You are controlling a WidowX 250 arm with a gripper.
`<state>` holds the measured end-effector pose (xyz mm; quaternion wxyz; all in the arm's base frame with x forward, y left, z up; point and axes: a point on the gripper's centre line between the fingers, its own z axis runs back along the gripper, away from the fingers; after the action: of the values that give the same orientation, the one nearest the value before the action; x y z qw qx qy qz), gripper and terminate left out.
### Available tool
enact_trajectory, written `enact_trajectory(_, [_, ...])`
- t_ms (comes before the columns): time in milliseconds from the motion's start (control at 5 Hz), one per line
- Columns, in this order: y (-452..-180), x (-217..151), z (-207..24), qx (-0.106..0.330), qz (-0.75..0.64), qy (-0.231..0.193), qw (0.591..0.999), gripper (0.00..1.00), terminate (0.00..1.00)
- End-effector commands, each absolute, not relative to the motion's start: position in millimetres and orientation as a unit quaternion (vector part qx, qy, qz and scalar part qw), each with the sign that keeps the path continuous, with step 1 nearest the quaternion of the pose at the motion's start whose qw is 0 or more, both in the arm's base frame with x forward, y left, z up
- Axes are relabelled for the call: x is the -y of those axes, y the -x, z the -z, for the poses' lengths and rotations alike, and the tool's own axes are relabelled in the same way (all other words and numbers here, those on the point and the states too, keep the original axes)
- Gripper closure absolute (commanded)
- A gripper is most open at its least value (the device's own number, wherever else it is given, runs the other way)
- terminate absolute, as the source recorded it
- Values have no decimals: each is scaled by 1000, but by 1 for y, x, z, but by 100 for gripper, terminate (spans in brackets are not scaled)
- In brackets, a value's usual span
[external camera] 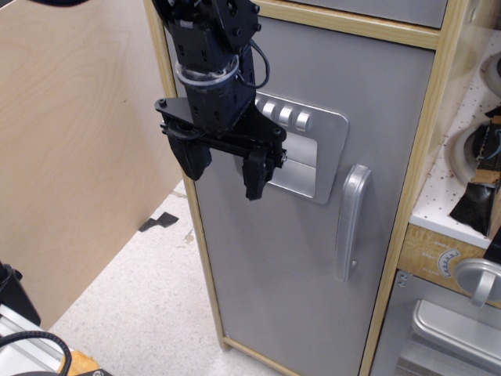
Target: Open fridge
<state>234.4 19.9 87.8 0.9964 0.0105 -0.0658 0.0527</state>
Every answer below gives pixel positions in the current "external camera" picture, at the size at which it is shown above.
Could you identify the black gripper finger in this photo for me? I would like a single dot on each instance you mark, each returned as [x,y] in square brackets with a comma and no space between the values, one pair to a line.
[258,169]
[191,153]

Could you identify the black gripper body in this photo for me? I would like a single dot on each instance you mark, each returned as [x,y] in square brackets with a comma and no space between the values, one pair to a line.
[220,108]

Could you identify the grey toy fridge door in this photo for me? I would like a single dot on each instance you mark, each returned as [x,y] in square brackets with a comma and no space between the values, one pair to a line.
[272,259]

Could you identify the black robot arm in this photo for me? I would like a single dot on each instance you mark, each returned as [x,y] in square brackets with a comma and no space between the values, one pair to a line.
[213,44]

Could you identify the silver ice dispenser panel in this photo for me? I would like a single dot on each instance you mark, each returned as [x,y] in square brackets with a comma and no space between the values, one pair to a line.
[314,144]

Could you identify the black tape piece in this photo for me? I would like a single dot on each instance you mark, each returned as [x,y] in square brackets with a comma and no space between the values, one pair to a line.
[164,220]

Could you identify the plywood side board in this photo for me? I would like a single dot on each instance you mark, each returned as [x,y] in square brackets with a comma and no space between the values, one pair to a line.
[83,162]

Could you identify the white speckled stove top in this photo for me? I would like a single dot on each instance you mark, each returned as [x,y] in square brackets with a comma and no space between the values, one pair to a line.
[442,189]

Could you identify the black torn debris piece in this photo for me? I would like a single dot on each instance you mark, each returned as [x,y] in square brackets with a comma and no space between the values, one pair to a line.
[475,207]

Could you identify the grey freezer door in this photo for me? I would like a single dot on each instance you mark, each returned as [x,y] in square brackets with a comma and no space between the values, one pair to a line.
[426,13]

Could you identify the black box left edge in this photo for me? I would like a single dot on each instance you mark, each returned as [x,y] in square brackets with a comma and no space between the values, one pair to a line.
[14,296]

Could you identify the grey oven door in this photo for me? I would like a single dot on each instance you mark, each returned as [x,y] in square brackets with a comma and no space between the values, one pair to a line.
[401,351]

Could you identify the silver oven knob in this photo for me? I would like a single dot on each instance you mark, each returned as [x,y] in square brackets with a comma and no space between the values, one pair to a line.
[480,278]

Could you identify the silver fridge door handle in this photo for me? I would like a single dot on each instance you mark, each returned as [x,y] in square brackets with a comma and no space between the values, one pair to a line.
[353,192]

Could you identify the wooden toy kitchen frame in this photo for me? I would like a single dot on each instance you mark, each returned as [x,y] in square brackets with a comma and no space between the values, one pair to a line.
[454,43]

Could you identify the aluminium extrusion rail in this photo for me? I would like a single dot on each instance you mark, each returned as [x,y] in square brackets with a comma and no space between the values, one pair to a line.
[36,354]

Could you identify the silver oven door handle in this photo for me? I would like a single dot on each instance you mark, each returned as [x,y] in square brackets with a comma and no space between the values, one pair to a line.
[475,335]

